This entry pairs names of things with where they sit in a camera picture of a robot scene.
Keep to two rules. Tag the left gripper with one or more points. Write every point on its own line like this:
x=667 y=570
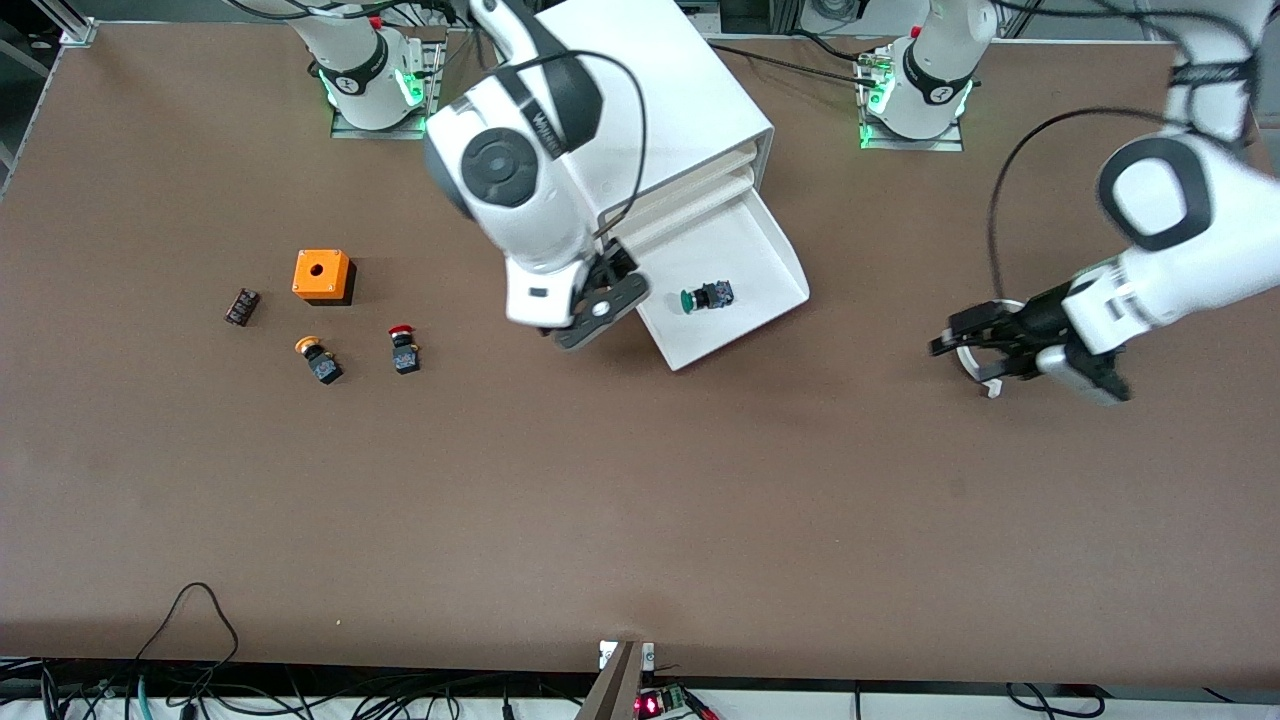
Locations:
x=1032 y=322

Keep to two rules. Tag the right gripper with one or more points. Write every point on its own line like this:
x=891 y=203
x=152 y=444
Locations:
x=612 y=266

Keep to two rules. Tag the green-capped push button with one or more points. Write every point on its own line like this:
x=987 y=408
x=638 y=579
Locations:
x=712 y=295

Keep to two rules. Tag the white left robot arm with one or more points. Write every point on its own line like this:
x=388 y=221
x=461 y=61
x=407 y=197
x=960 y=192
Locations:
x=1200 y=250

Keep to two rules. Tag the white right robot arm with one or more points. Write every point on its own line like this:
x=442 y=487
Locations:
x=520 y=200

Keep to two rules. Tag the red-capped push button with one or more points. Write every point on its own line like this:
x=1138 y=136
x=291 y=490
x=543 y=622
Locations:
x=405 y=355

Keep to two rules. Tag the yellow-capped push button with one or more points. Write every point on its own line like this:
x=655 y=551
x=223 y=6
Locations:
x=325 y=368

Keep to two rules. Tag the white plastic arc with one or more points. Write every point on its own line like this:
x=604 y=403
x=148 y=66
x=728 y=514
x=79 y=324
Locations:
x=985 y=386

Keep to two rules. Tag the small dark brown block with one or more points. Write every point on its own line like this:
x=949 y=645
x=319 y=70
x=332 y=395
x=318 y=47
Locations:
x=242 y=307

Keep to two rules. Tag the brown wooden beam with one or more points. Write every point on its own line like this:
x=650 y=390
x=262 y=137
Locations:
x=612 y=690

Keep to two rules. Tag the green circuit board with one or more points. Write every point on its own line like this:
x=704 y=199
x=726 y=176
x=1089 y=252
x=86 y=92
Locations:
x=660 y=700

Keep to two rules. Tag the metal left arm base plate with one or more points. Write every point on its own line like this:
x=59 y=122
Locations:
x=940 y=145

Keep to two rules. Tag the orange button enclosure box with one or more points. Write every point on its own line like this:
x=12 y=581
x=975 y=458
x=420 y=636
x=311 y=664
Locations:
x=320 y=270

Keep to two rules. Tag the aluminium frame profile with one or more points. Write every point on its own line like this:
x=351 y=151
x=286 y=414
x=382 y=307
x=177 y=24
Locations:
x=70 y=25

